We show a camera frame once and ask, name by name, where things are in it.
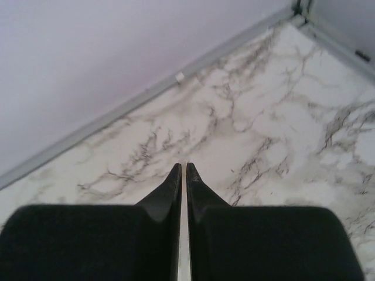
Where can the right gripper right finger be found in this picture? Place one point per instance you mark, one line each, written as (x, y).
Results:
(264, 242)

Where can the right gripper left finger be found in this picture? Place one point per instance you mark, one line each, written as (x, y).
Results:
(96, 242)

